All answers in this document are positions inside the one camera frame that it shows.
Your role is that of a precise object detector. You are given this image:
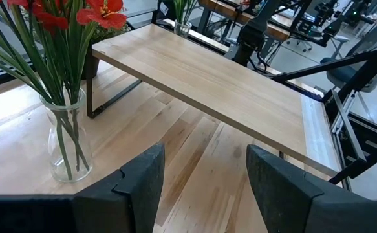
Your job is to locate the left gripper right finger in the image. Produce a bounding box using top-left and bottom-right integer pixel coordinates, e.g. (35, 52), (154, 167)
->
(245, 144), (377, 233)

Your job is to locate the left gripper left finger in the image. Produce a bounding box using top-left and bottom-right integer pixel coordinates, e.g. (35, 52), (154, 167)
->
(0, 143), (166, 233)

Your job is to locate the clear glass vase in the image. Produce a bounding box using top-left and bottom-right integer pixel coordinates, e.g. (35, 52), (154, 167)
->
(173, 19), (193, 39)
(39, 87), (94, 184)

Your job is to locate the silver aluminium extrusion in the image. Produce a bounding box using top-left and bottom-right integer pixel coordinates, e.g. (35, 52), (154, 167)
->
(332, 90), (354, 135)

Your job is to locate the grey chair blue seat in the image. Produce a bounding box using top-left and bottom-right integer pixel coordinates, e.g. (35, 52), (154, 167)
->
(319, 19), (377, 94)

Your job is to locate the wooden robot station table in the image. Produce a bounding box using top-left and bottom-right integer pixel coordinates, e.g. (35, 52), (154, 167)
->
(197, 0), (292, 41)

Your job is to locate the wooden shelf black metal frame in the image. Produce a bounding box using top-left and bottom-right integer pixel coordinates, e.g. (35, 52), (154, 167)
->
(85, 23), (343, 178)

